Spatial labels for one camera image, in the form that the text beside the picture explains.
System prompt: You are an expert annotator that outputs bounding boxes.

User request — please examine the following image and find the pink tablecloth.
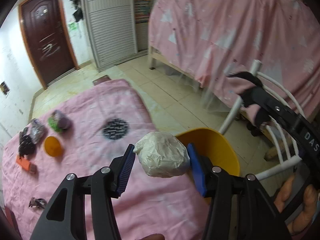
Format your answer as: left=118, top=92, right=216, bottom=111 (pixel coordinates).
left=2, top=79, right=208, bottom=239

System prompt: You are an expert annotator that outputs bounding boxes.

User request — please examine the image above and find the white metal chair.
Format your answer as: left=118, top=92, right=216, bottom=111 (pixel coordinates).
left=219, top=60, right=305, bottom=180

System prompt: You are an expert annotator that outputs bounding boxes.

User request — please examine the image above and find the white louvered wardrobe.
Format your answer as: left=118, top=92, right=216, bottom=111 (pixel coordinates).
left=81, top=0, right=154, bottom=72

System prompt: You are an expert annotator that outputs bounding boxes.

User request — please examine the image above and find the yellow trash bin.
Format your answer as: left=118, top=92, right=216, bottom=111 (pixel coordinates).
left=176, top=128, right=240, bottom=176

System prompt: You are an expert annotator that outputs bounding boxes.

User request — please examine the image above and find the person's right hand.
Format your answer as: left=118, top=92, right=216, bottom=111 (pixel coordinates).
left=273, top=174, right=320, bottom=235

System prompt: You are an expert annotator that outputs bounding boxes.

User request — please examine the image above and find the black plastic bag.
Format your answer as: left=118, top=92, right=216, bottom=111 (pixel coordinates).
left=18, top=127, right=36, bottom=158

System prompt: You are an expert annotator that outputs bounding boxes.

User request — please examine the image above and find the black and pink cloth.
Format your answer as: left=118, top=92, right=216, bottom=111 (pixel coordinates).
left=227, top=72, right=271, bottom=128

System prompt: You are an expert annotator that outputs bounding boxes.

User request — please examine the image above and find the orange cardboard box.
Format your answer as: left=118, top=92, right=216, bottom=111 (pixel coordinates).
left=16, top=155, right=37, bottom=174

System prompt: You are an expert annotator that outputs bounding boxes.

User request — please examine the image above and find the black usb cable bundle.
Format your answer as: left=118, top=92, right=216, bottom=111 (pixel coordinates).
left=28, top=197, right=48, bottom=209

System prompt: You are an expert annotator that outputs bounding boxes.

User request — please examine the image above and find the pink patterned bed curtain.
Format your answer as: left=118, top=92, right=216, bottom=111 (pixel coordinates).
left=149, top=0, right=319, bottom=115

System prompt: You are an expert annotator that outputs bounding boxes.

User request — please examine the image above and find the small orange plastic cup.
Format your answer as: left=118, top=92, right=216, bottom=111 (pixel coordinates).
left=44, top=136, right=63, bottom=157

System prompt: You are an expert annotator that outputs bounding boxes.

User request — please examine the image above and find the colourful wall chart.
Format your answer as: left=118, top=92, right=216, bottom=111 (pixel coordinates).
left=134, top=0, right=151, bottom=24

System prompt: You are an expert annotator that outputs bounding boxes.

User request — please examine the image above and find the brown floor scale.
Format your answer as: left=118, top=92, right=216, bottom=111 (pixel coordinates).
left=93, top=75, right=111, bottom=86

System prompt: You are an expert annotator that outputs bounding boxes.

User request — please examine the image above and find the crumpled printed plastic wrapper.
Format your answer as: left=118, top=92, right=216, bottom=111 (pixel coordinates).
left=29, top=119, right=46, bottom=144

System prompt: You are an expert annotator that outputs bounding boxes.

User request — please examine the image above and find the black hanging bag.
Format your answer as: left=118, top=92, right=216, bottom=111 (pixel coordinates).
left=73, top=8, right=84, bottom=22

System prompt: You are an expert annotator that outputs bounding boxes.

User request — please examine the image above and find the dark brown door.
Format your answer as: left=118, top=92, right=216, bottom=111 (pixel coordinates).
left=18, top=0, right=79, bottom=89

